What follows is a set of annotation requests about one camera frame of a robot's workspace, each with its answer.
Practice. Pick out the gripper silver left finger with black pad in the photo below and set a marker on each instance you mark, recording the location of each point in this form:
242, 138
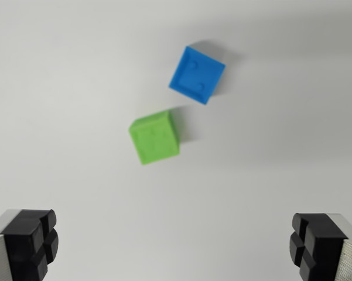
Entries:
23, 246

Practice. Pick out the green embossed cube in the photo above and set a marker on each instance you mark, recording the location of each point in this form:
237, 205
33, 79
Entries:
155, 139

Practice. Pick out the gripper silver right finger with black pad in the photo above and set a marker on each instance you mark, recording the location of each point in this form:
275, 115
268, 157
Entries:
322, 246

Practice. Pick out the blue embossed cube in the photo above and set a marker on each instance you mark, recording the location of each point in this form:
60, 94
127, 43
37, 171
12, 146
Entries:
194, 76

